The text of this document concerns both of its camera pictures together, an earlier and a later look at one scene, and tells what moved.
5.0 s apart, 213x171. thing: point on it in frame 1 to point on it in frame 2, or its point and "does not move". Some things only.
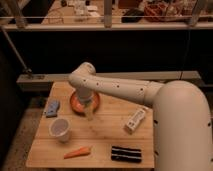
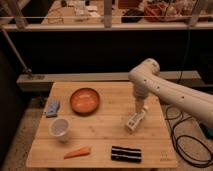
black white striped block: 126,154 does not move
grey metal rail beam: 46,80 does not move
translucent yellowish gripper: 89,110 to 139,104
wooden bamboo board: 119,134 does not move
